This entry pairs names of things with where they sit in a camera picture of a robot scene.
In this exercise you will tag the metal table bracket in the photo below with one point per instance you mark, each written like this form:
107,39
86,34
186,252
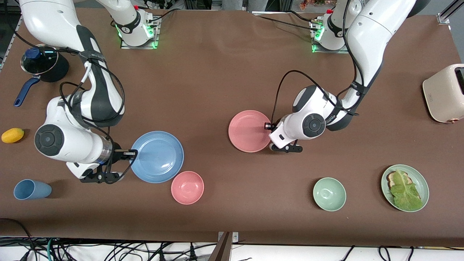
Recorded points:
235,237

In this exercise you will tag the green bowl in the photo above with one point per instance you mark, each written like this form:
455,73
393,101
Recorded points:
329,194

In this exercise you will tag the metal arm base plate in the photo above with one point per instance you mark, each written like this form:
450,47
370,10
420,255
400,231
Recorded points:
125,46
344,51

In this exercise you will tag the colourful toy food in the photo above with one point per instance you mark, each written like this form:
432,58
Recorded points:
311,3

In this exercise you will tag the glass lid with blue knob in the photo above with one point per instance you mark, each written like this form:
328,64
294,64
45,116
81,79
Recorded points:
40,63

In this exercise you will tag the green plate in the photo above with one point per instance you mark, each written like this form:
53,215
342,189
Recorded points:
417,179

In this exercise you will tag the aluminium frame profile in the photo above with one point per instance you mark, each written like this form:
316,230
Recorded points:
443,18

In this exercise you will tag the green lettuce leaf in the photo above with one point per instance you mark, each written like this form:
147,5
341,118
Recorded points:
406,195

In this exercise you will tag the blue cup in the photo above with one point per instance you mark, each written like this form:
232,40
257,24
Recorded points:
32,189

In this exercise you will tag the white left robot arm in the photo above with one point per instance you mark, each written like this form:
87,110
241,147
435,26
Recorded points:
369,32

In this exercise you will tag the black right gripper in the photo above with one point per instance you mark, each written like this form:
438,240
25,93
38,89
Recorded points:
117,152

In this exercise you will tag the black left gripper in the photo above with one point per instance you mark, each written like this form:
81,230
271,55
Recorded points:
268,126

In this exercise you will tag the yellow mango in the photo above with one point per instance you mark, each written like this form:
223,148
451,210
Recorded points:
12,135

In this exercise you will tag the pink bowl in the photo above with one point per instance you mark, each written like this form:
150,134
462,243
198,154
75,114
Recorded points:
187,188

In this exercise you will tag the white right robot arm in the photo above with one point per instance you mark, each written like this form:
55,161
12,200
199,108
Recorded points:
54,21

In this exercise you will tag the beige toaster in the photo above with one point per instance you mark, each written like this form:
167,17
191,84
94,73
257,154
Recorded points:
442,94

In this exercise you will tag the blue plate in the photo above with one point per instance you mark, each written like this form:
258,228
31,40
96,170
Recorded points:
157,156

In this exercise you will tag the pink plate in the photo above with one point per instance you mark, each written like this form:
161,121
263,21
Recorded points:
248,130

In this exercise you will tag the brown wooden bar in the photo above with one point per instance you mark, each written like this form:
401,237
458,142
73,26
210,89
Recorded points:
222,250

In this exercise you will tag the toast slice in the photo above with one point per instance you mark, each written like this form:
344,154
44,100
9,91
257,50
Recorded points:
391,177

